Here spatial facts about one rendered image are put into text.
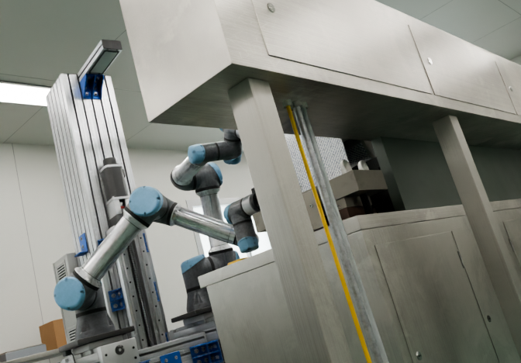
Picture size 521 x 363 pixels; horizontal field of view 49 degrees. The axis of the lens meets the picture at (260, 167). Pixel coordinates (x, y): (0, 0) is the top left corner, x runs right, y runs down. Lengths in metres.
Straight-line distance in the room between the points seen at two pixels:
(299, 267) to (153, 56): 0.51
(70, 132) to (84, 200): 0.33
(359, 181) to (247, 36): 0.66
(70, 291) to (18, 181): 3.43
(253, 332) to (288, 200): 0.85
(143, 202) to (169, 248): 4.05
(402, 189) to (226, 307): 0.66
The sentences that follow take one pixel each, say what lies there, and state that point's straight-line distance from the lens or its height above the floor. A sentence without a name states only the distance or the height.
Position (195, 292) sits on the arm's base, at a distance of 2.53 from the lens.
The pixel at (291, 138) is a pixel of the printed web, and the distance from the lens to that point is 1.97.
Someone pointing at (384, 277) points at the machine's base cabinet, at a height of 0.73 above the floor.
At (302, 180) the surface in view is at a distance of 1.93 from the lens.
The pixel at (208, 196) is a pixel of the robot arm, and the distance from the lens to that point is 2.60.
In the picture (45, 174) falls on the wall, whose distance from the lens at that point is 5.67.
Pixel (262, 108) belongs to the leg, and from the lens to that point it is 1.05.
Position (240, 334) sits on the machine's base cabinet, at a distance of 1.83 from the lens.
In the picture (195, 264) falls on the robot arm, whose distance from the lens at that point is 2.53.
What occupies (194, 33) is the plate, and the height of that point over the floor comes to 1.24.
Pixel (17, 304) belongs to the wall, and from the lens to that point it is 5.22.
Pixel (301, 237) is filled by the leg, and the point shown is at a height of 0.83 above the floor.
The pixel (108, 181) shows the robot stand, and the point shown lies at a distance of 2.60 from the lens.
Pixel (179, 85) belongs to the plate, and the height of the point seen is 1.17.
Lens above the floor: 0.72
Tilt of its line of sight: 14 degrees up
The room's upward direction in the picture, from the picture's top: 16 degrees counter-clockwise
